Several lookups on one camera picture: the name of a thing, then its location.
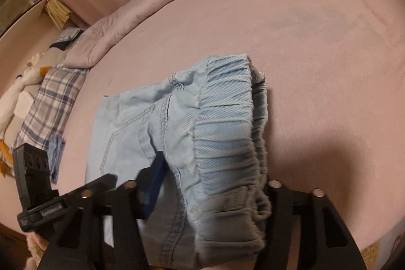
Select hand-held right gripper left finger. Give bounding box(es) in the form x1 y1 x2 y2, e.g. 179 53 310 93
37 155 167 270

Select stack of yellowish books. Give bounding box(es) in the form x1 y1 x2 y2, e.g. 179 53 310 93
44 0 73 29

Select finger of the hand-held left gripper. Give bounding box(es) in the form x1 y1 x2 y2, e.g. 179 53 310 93
76 174 117 194

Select beige fluffy cloth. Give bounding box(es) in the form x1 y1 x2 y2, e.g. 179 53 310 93
360 241 384 267

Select small blue plaid cloth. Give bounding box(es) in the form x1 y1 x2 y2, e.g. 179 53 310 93
51 28 85 51

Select white goose plush toy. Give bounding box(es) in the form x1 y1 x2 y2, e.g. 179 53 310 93
0 53 52 177

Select large blue plaid cloth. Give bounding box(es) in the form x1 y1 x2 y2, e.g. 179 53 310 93
14 66 91 184

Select light blue pants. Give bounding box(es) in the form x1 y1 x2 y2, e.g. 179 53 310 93
85 53 273 269

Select pink bed sheet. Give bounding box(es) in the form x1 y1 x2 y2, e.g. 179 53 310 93
0 0 402 261

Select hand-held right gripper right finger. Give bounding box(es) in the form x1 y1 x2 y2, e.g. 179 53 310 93
253 180 368 270

